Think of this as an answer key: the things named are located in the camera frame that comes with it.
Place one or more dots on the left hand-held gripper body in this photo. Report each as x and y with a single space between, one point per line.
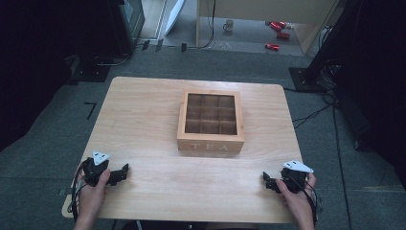
95 166

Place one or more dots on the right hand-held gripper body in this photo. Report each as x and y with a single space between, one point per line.
295 177

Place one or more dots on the person's right hand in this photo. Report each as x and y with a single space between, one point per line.
297 204

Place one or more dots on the person's left hand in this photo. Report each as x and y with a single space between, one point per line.
92 198

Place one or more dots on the wooden tea box glass lid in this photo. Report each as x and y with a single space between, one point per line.
210 123

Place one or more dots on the black metal stand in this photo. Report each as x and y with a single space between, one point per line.
322 54

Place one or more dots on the red can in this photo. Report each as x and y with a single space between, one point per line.
275 27
272 47
283 35
282 23

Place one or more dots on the black cabinet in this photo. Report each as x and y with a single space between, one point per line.
127 25

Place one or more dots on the grey mug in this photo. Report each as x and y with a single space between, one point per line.
228 25

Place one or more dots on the white board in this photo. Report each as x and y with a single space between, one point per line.
175 14

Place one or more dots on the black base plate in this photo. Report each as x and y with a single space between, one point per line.
91 72

